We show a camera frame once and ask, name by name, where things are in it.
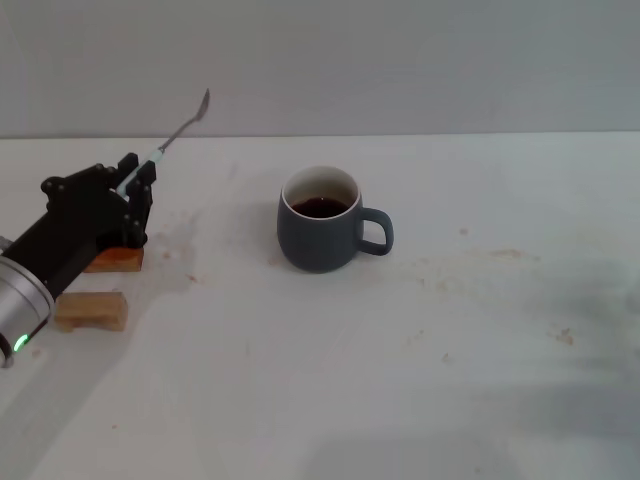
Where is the light tan wooden block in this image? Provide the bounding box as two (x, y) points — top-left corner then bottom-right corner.
(53, 291), (130, 333)

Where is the dark grey ceramic cup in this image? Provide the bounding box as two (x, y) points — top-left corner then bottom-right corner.
(276, 165), (396, 274)

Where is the reddish brown wooden block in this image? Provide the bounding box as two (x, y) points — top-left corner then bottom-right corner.
(81, 243), (146, 275)

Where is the light blue handled metal spoon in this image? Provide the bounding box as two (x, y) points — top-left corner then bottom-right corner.
(115, 88), (212, 197)

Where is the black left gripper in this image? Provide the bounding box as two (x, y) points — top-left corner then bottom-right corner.
(9, 151), (158, 297)

